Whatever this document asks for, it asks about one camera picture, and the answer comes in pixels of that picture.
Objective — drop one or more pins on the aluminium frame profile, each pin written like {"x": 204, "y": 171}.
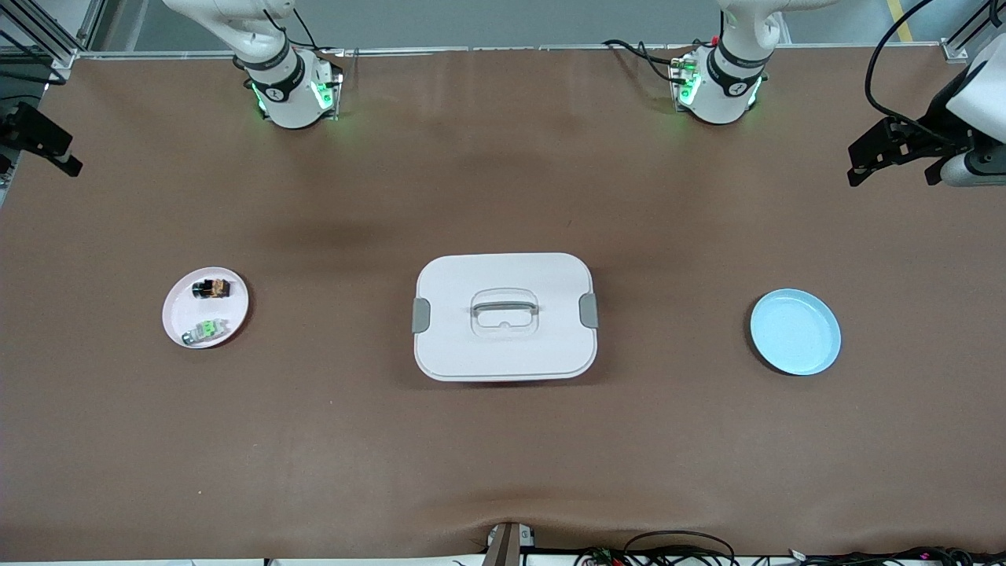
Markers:
{"x": 67, "y": 56}
{"x": 955, "y": 51}

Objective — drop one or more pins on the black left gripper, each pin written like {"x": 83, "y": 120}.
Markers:
{"x": 932, "y": 130}

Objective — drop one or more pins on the orange and black switch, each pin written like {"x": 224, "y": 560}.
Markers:
{"x": 212, "y": 288}

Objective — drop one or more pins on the green and white switch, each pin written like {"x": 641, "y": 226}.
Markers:
{"x": 206, "y": 328}

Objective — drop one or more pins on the brown table mat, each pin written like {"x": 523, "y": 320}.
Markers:
{"x": 503, "y": 456}

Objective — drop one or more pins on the blue round plate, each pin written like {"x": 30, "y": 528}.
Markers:
{"x": 794, "y": 334}

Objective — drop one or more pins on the pink round plate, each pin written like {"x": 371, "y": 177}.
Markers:
{"x": 232, "y": 314}

